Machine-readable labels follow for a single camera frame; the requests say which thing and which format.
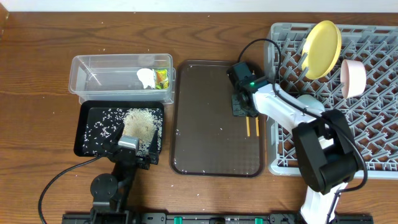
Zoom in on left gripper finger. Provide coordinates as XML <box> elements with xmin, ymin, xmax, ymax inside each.
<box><xmin>148</xmin><ymin>129</ymin><xmax>159</xmax><ymax>164</ymax></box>
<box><xmin>102</xmin><ymin>123</ymin><xmax>124</xmax><ymax>152</ymax></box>

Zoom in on wooden chopstick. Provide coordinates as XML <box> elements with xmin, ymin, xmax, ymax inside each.
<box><xmin>255</xmin><ymin>117</ymin><xmax>260</xmax><ymax>137</ymax></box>
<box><xmin>246</xmin><ymin>116</ymin><xmax>251</xmax><ymax>137</ymax></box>

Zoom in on rice food scraps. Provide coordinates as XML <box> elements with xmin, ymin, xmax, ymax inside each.
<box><xmin>77</xmin><ymin>108</ymin><xmax>164</xmax><ymax>156</ymax></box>

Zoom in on green snack wrapper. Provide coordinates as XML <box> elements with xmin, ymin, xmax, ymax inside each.
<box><xmin>155</xmin><ymin>69</ymin><xmax>169</xmax><ymax>90</ymax></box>

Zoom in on white napkin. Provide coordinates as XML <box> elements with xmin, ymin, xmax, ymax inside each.
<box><xmin>137</xmin><ymin>68</ymin><xmax>155</xmax><ymax>89</ymax></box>

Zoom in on yellow plate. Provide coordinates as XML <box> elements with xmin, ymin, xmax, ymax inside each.
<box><xmin>302</xmin><ymin>21</ymin><xmax>342</xmax><ymax>80</ymax></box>

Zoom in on pink bowl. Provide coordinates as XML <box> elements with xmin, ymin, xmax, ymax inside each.
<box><xmin>340</xmin><ymin>59</ymin><xmax>366</xmax><ymax>99</ymax></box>

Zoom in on light blue bowl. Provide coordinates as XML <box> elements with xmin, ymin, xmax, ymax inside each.
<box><xmin>297</xmin><ymin>95</ymin><xmax>325</xmax><ymax>112</ymax></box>

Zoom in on white cup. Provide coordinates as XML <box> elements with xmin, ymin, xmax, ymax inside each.
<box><xmin>318</xmin><ymin>136</ymin><xmax>334</xmax><ymax>149</ymax></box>

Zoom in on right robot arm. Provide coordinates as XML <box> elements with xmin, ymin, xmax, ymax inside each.
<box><xmin>230</xmin><ymin>77</ymin><xmax>366</xmax><ymax>223</ymax></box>

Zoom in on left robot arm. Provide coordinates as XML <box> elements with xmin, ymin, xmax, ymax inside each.
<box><xmin>86</xmin><ymin>124</ymin><xmax>159</xmax><ymax>224</ymax></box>

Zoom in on black food waste tray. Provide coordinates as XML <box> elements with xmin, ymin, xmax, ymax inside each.
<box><xmin>73</xmin><ymin>100</ymin><xmax>164</xmax><ymax>157</ymax></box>

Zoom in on clear plastic waste bin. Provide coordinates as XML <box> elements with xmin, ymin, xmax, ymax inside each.
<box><xmin>68</xmin><ymin>54</ymin><xmax>176</xmax><ymax>104</ymax></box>

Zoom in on grey dishwasher rack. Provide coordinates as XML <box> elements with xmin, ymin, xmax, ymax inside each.
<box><xmin>264</xmin><ymin>22</ymin><xmax>397</xmax><ymax>180</ymax></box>

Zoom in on dark brown serving tray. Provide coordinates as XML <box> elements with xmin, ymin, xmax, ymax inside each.
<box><xmin>170</xmin><ymin>60</ymin><xmax>266</xmax><ymax>178</ymax></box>

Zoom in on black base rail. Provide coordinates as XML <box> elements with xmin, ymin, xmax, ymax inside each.
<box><xmin>61</xmin><ymin>212</ymin><xmax>374</xmax><ymax>224</ymax></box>

